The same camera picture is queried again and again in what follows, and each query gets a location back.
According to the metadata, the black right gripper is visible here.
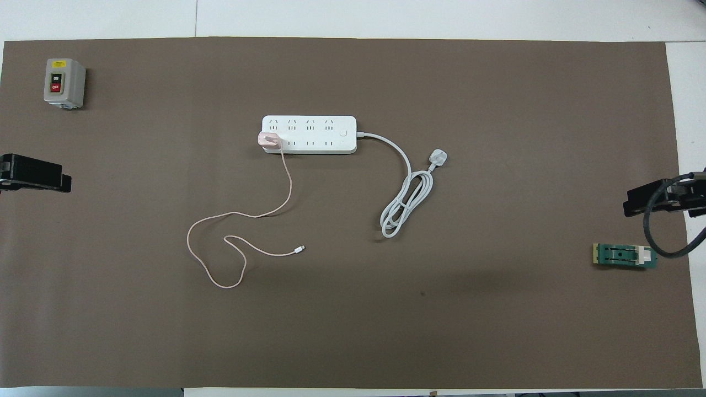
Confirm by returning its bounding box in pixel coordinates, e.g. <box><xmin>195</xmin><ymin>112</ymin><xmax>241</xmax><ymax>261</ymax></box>
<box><xmin>623</xmin><ymin>179</ymin><xmax>706</xmax><ymax>217</ymax></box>

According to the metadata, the pink charging cable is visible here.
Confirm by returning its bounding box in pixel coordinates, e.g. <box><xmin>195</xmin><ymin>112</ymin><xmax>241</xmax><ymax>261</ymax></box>
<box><xmin>186</xmin><ymin>148</ymin><xmax>306</xmax><ymax>289</ymax></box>

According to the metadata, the white power strip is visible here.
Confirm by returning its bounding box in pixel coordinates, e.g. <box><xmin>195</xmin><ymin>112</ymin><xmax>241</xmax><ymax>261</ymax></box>
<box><xmin>261</xmin><ymin>115</ymin><xmax>357</xmax><ymax>155</ymax></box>

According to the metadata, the green circuit board fixture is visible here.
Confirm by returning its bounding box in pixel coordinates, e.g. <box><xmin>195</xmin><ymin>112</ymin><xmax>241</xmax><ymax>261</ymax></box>
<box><xmin>593</xmin><ymin>243</ymin><xmax>659</xmax><ymax>271</ymax></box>

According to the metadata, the brown table mat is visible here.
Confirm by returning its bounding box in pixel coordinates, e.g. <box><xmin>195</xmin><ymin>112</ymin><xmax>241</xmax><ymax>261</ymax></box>
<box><xmin>0</xmin><ymin>36</ymin><xmax>703</xmax><ymax>389</ymax></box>

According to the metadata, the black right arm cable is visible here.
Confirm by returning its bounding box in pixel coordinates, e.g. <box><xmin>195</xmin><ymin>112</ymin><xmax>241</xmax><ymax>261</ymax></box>
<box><xmin>642</xmin><ymin>171</ymin><xmax>706</xmax><ymax>259</ymax></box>

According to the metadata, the grey on-off switch box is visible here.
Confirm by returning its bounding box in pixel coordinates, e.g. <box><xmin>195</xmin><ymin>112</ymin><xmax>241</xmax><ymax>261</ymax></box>
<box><xmin>44</xmin><ymin>58</ymin><xmax>87</xmax><ymax>109</ymax></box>

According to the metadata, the white power cord with plug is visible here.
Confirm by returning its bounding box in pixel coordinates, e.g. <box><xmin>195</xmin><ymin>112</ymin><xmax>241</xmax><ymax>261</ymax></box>
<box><xmin>356</xmin><ymin>132</ymin><xmax>448</xmax><ymax>239</ymax></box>

